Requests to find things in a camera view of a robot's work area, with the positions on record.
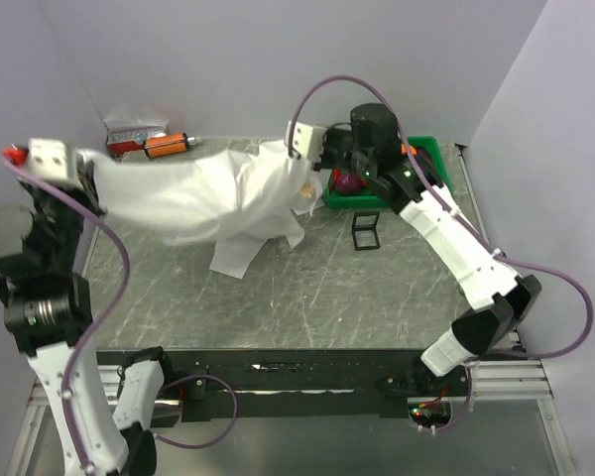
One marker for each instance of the white garment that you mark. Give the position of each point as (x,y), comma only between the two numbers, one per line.
(234,200)

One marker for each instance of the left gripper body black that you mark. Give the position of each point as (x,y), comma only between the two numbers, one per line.
(65,218)

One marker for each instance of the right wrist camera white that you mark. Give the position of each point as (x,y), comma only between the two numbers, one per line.
(307,141)

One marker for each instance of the toy orange fruit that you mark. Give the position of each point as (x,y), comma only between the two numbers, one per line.
(410,148)

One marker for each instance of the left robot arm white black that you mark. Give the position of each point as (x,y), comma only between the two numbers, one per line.
(47,310)

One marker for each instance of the red white carton box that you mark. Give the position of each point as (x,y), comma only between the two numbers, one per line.
(127,134)

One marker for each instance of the green plastic basket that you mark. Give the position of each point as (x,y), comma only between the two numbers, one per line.
(366,199)

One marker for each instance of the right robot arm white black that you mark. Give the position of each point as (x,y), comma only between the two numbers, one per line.
(405,179)

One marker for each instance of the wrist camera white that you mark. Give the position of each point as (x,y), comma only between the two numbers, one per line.
(53,161)
(307,141)

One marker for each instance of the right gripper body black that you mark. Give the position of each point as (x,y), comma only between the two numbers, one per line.
(338,152)

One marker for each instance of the aluminium rail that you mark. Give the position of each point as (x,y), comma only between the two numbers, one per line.
(492,381)

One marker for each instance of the toy red chili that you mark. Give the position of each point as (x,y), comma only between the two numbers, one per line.
(333,179)

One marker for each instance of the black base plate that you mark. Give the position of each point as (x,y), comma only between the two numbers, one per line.
(217,383)

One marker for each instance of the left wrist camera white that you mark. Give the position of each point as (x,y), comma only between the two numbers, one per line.
(53,161)

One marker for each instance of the small black frame stand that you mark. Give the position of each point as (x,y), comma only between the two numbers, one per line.
(364,230)

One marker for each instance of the gold brooch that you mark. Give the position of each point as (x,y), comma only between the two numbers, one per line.
(307,191)

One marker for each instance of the orange cylinder tool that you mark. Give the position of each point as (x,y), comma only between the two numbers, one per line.
(168,145)

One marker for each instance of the toy purple onion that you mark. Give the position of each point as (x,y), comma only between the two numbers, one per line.
(348,184)

